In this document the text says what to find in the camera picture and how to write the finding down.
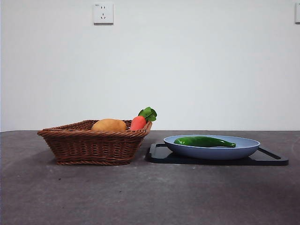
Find blue round plate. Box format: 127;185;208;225
163;135;261;160

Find brown wicker basket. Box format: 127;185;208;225
37;119;153;166

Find yellow-brown potato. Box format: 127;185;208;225
91;118;127;132

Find white wall power socket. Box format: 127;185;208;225
93;2;114;25

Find black rectangular tray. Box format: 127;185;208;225
146;142;289;166

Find orange toy carrot, green leaves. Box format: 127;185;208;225
129;106;158;131

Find green pepper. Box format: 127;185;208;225
173;135;237;148

